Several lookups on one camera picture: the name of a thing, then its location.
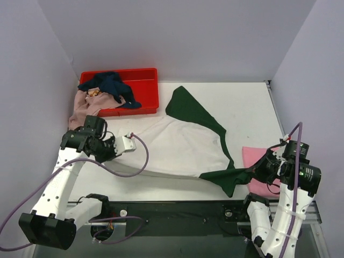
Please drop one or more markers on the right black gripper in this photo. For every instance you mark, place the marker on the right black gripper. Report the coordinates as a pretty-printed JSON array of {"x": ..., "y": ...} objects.
[{"x": 261, "y": 166}]

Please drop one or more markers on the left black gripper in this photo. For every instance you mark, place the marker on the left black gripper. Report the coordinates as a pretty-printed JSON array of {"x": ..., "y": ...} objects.
[{"x": 106, "y": 153}]

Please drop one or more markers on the white and green t-shirt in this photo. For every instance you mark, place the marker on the white and green t-shirt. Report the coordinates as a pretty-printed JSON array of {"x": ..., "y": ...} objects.
[{"x": 185, "y": 143}]

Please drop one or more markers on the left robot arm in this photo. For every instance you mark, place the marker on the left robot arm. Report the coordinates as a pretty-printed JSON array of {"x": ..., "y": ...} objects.
[{"x": 49, "y": 223}]

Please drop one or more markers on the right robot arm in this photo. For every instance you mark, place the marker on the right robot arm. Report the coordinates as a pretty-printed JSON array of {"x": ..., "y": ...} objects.
[{"x": 277, "y": 236}]

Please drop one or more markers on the beige pink t-shirt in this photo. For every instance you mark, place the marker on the beige pink t-shirt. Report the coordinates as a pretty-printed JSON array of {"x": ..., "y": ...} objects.
[{"x": 90, "y": 103}]

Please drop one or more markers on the navy blue t-shirt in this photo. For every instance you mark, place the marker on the navy blue t-shirt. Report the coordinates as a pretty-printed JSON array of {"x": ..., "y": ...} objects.
[{"x": 110, "y": 83}]

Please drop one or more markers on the red plastic bin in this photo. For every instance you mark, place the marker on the red plastic bin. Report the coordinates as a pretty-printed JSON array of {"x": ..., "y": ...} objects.
[{"x": 144, "y": 84}]

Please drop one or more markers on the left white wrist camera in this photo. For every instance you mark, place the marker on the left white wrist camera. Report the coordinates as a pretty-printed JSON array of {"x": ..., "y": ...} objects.
[{"x": 124, "y": 144}]

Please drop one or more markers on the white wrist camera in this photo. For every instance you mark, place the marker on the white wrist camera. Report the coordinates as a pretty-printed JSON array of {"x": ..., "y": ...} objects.
[
  {"x": 285, "y": 140},
  {"x": 124, "y": 144}
]

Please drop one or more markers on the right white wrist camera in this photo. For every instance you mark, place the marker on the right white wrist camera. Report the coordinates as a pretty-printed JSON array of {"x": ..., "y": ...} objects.
[{"x": 285, "y": 140}]

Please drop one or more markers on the aluminium frame rail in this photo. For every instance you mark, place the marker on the aluminium frame rail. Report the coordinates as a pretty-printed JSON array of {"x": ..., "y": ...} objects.
[{"x": 229, "y": 211}]

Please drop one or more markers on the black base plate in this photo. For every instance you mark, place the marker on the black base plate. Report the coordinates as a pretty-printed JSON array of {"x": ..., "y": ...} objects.
[{"x": 177, "y": 227}]

